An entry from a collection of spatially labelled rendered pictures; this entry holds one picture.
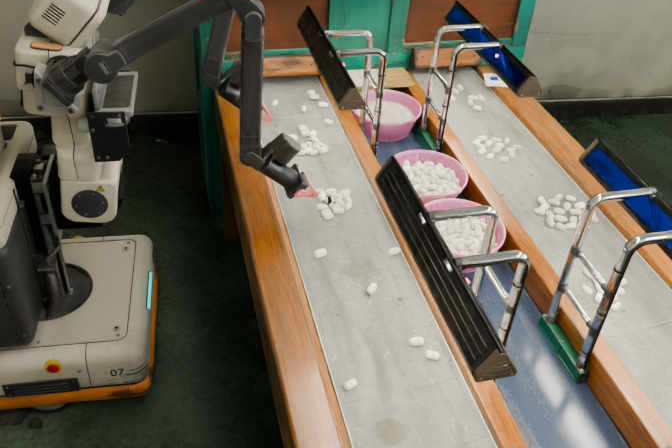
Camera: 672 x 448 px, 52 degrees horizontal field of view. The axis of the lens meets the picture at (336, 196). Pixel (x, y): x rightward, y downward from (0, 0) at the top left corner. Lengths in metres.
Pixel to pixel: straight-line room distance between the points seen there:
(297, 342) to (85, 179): 0.84
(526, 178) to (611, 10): 2.02
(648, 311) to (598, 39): 2.51
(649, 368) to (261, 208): 1.10
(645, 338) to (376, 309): 0.68
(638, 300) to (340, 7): 1.49
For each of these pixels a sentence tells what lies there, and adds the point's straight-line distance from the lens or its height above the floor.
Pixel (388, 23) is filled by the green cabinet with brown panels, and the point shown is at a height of 0.96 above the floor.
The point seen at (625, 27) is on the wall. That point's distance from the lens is 4.31.
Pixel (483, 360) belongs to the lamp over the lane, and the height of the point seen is 1.08.
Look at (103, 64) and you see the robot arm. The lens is 1.75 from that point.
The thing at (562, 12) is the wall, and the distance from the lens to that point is 4.07.
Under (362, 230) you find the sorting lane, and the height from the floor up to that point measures 0.74.
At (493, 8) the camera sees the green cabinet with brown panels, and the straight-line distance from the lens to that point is 2.94.
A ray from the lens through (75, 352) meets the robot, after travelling 2.36.
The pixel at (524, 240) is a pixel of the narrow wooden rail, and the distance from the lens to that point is 2.03.
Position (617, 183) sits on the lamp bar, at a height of 1.07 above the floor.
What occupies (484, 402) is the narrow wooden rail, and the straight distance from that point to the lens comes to 1.60.
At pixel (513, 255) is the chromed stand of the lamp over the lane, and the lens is 1.40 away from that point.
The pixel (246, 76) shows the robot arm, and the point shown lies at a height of 1.21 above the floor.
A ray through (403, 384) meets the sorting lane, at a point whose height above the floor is 0.74.
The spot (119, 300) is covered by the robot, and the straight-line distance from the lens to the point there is 2.48.
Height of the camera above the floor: 1.99
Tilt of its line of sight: 36 degrees down
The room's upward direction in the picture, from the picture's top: 4 degrees clockwise
